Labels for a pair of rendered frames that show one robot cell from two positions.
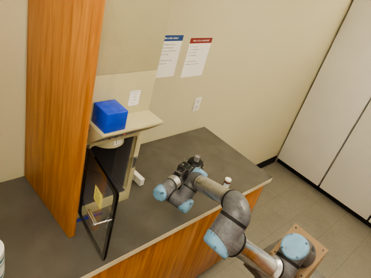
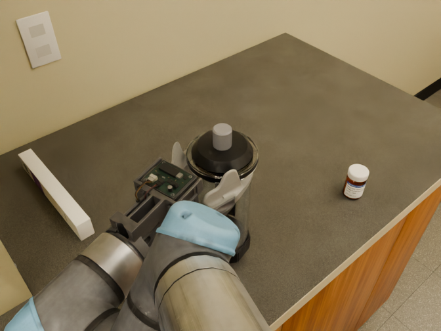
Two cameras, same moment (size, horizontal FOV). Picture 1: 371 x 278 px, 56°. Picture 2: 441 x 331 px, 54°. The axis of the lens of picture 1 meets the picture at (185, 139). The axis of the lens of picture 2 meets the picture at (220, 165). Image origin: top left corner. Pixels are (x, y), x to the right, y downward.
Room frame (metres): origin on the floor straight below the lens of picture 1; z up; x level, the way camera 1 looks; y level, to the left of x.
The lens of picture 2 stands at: (1.16, -0.19, 1.61)
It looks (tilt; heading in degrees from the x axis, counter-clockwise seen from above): 44 degrees down; 12
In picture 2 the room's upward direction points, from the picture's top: straight up
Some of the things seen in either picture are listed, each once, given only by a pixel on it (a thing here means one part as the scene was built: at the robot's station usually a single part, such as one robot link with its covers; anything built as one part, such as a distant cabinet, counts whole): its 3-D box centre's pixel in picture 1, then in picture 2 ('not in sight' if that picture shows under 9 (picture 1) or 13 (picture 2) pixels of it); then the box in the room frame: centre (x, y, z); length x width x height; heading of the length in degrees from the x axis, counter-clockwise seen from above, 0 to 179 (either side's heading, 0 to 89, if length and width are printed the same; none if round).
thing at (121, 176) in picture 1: (96, 156); not in sight; (1.41, 0.40, 1.19); 0.26 x 0.24 x 0.35; 142
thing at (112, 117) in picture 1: (109, 116); not in sight; (1.22, 0.32, 1.56); 0.10 x 0.10 x 0.09; 52
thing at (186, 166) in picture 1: (181, 174); (157, 215); (1.49, -0.04, 1.18); 0.12 x 0.08 x 0.09; 157
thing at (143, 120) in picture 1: (126, 131); not in sight; (1.30, 0.26, 1.46); 0.32 x 0.12 x 0.10; 142
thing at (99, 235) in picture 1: (95, 204); not in sight; (1.09, 0.28, 1.19); 0.30 x 0.01 x 0.40; 43
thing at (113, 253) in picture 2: (172, 182); (113, 262); (1.42, 0.00, 1.17); 0.08 x 0.05 x 0.08; 67
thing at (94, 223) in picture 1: (95, 217); not in sight; (1.02, 0.25, 1.20); 0.10 x 0.05 x 0.03; 43
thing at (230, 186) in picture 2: not in sight; (230, 183); (1.56, -0.12, 1.19); 0.09 x 0.03 x 0.06; 133
